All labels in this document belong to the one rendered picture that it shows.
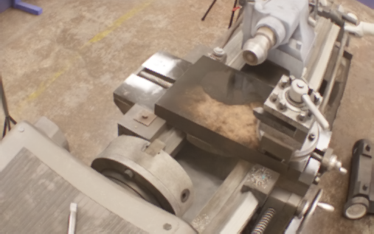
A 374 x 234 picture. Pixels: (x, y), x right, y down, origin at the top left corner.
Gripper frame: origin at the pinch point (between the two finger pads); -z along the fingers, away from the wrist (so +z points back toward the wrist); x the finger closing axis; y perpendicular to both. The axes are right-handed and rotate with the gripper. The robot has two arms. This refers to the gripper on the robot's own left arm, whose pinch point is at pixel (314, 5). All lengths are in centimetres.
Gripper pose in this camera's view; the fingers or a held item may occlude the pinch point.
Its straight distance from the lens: 206.0
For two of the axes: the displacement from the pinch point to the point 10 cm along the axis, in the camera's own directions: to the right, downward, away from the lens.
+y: 0.7, -7.2, -6.9
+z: 8.5, 4.0, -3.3
